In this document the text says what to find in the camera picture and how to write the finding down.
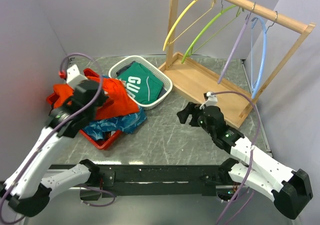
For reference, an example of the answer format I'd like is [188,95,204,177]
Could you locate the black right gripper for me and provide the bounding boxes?
[176,101,215,136]

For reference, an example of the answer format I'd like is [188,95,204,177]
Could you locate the orange drawstring shorts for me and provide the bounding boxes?
[53,78,140,121]

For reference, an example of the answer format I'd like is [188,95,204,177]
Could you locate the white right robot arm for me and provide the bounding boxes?
[177,102,313,220]

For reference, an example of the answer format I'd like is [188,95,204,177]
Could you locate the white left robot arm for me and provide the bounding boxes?
[0,79,108,217]

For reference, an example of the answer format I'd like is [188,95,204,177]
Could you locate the blue patterned shorts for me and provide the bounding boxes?
[82,106,147,141]

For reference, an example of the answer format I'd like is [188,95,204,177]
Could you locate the green shorts with white letters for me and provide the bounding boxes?
[116,61,164,105]

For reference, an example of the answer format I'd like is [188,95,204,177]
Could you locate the purple plastic hanger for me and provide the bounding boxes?
[217,1,257,84]

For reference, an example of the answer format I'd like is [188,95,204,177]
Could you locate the green plastic hanger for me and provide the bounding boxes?
[180,5,245,64]

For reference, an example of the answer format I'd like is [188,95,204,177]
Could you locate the blue plastic hanger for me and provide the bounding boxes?
[250,15,273,99]

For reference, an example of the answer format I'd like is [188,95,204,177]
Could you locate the yellow plastic hanger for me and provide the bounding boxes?
[162,0,217,51]

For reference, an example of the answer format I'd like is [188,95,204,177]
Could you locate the wooden clothes rack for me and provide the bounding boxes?
[159,0,316,128]

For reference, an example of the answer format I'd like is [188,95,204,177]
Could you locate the white perforated plastic basket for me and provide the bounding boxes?
[108,55,173,110]

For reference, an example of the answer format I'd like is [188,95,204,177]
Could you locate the red plastic tray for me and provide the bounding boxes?
[46,84,123,150]

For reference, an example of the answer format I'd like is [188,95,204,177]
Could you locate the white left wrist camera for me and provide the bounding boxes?
[66,64,87,89]

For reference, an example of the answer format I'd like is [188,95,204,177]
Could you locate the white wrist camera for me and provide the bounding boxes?
[66,64,87,89]
[199,91,218,110]

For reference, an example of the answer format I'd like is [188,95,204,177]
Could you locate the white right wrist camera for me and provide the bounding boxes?
[199,91,218,110]

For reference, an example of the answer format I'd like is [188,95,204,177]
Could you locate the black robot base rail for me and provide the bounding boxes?
[47,163,248,201]

